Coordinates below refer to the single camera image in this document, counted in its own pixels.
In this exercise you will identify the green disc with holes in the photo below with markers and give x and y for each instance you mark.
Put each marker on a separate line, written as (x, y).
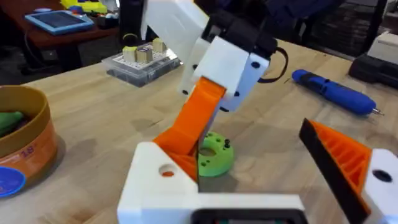
(216, 160)

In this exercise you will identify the yellow toy block heap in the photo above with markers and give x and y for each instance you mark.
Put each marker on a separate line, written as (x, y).
(84, 5)

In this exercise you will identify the clear box with wooden blocks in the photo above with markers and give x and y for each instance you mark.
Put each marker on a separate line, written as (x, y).
(143, 67)

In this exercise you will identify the black flat case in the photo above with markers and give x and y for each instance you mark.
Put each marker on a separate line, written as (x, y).
(373, 71)

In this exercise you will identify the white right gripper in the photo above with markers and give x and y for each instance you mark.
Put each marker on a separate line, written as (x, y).
(174, 21)

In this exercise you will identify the orange tub with toys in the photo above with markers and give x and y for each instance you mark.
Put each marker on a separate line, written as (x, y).
(25, 140)

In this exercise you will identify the black upright cylinder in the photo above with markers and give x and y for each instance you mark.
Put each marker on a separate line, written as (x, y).
(130, 21)

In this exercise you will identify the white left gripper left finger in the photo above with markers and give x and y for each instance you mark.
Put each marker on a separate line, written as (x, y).
(149, 193)

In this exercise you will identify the small black screw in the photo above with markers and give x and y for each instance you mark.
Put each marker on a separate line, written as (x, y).
(227, 143)

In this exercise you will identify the blue framed tablet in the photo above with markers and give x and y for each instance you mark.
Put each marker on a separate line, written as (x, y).
(59, 21)

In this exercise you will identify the blue electric screwdriver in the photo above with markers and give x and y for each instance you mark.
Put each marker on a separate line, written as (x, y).
(335, 91)

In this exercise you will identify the white box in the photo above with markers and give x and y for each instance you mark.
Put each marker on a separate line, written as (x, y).
(385, 46)

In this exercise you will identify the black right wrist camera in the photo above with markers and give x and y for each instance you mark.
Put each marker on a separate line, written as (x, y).
(242, 28)

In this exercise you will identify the orange white left gripper right finger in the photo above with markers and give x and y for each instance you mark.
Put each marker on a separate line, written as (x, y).
(339, 161)

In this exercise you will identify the brown wooden desk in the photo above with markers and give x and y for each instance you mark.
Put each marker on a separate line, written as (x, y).
(46, 39)

